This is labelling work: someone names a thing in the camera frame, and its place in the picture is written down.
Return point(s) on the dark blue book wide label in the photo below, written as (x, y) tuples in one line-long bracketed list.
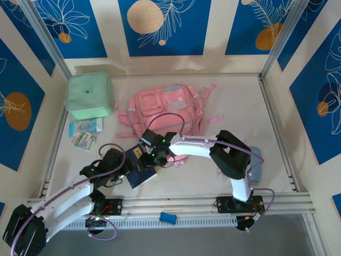
[(141, 177)]

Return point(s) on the pink school backpack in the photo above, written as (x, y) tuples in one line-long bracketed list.
[(165, 106)]

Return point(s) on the grey-blue zip pencil case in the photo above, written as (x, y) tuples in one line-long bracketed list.
[(257, 170)]

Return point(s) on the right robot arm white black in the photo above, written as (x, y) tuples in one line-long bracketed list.
[(191, 146)]

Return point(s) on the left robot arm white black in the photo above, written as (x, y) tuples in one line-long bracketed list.
[(66, 192)]

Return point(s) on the mint green fabric bag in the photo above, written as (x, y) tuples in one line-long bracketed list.
[(88, 93)]

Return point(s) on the orange green card packet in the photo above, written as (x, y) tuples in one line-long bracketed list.
[(85, 141)]

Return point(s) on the blue bone-shaped object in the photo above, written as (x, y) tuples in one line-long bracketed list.
[(167, 218)]

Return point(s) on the light blue tissue packet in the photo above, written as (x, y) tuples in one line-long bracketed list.
[(85, 125)]

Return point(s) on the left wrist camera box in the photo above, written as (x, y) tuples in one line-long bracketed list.
[(114, 158)]

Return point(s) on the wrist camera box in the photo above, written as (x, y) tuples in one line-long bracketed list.
[(114, 158), (149, 137)]

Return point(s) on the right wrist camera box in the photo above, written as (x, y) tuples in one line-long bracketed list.
[(149, 137)]

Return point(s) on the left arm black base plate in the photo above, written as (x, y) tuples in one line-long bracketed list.
[(114, 206)]

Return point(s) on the aluminium mounting rail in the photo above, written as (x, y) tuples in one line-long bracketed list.
[(173, 204)]

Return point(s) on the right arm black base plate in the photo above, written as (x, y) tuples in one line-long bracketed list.
[(223, 204)]

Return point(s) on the aluminium frame post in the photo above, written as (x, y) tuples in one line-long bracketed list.
[(283, 37), (44, 37)]

